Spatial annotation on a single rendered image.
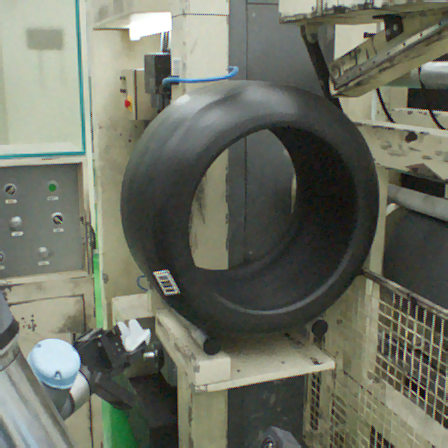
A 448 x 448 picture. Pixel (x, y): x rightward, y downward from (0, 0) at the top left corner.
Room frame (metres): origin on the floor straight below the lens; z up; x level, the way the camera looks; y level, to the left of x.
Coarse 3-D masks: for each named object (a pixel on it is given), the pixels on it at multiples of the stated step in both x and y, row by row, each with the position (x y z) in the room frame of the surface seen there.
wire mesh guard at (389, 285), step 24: (360, 288) 1.57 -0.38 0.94; (432, 312) 1.29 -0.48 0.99; (312, 336) 1.81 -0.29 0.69; (384, 336) 1.46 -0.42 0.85; (432, 336) 1.29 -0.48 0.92; (360, 360) 1.54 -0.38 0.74; (336, 384) 1.66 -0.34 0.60; (384, 408) 1.43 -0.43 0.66; (408, 408) 1.35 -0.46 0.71; (432, 432) 1.26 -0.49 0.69
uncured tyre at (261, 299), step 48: (192, 96) 1.42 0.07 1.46; (240, 96) 1.31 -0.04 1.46; (288, 96) 1.33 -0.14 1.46; (144, 144) 1.38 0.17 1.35; (192, 144) 1.25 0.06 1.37; (288, 144) 1.63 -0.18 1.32; (336, 144) 1.35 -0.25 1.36; (144, 192) 1.25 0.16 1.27; (192, 192) 1.23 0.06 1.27; (336, 192) 1.61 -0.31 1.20; (144, 240) 1.24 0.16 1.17; (288, 240) 1.63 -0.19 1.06; (336, 240) 1.56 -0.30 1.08; (192, 288) 1.24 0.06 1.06; (240, 288) 1.57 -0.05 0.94; (288, 288) 1.55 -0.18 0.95; (336, 288) 1.36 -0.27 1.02; (240, 336) 1.31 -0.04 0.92
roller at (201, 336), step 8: (184, 320) 1.42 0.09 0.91; (192, 328) 1.37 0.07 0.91; (200, 328) 1.35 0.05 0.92; (192, 336) 1.36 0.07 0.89; (200, 336) 1.32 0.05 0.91; (208, 336) 1.30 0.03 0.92; (200, 344) 1.30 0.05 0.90; (208, 344) 1.29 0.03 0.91; (216, 344) 1.29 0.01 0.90; (208, 352) 1.29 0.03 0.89; (216, 352) 1.29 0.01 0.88
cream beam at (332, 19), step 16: (288, 0) 1.67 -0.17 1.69; (304, 0) 1.59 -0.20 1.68; (320, 0) 1.52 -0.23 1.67; (336, 0) 1.45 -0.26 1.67; (352, 0) 1.39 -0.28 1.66; (368, 0) 1.33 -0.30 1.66; (384, 0) 1.28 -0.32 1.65; (400, 0) 1.23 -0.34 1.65; (416, 0) 1.19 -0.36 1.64; (432, 0) 1.18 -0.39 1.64; (288, 16) 1.67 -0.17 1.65; (304, 16) 1.60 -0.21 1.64; (320, 16) 1.52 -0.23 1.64; (336, 16) 1.51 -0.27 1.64; (352, 16) 1.51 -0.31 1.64; (368, 16) 1.51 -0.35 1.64
